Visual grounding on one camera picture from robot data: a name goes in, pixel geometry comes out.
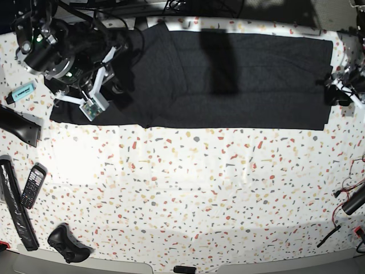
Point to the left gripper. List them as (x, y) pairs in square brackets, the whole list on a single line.
[(345, 89)]

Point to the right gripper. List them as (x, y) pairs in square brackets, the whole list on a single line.
[(119, 95)]

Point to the black T-shirt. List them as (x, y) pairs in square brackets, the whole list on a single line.
[(212, 79)]

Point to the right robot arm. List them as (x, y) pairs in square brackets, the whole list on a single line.
[(69, 47)]

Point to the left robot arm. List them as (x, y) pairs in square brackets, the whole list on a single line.
[(355, 54)]

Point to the terrazzo patterned table cloth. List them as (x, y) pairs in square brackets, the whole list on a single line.
[(148, 200)]

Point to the light blue highlighter pen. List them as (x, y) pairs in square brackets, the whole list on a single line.
[(21, 92)]

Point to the black remote control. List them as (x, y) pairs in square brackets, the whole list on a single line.
[(32, 187)]

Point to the small red connector block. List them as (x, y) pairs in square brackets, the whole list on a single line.
[(359, 232)]

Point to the black game controller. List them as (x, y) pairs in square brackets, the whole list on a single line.
[(63, 242)]

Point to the long black bar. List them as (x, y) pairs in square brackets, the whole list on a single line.
[(17, 211)]

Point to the small black usb stick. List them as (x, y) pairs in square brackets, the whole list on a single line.
[(181, 269)]

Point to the red clamp at edge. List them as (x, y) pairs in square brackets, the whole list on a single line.
[(4, 246)]

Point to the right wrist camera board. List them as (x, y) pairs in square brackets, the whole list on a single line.
[(94, 106)]

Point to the black curved plastic handle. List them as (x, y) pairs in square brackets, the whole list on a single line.
[(24, 129)]

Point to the black cylinder with wires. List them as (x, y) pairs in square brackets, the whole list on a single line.
[(355, 202)]

